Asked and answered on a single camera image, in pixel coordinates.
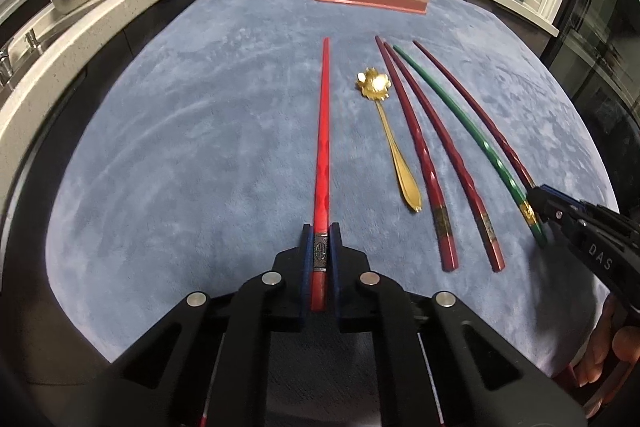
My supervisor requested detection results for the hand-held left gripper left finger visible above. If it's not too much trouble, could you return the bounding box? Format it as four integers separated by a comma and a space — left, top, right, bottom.
107, 223, 313, 427

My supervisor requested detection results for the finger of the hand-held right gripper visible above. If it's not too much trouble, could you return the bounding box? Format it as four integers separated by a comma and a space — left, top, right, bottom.
537, 207, 587, 238
529, 184, 596, 219

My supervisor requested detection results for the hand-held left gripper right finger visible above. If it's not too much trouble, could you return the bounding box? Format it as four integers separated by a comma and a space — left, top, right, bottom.
332, 222, 586, 427

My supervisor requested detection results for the green chopstick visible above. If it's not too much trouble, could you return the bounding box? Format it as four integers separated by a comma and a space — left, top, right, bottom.
393, 45, 550, 249

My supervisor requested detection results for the dark red chopstick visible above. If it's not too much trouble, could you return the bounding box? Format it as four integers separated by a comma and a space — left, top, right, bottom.
375, 35, 460, 273
382, 41, 506, 274
412, 40, 536, 190

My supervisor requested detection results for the gold flower-shaped spoon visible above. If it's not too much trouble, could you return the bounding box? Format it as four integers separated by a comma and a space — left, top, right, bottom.
355, 67, 425, 212

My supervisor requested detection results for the person's right hand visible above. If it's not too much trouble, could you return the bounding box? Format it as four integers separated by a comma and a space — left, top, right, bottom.
572, 294, 640, 408

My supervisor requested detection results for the black framed glass door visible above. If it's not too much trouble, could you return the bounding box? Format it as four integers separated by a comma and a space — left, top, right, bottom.
545, 0, 640, 188

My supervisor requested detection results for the blue-grey table cloth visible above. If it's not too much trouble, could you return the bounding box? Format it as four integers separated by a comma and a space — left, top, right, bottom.
47, 0, 618, 380

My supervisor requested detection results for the steel faucet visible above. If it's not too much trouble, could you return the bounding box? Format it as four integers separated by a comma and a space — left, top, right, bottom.
0, 49, 15, 88

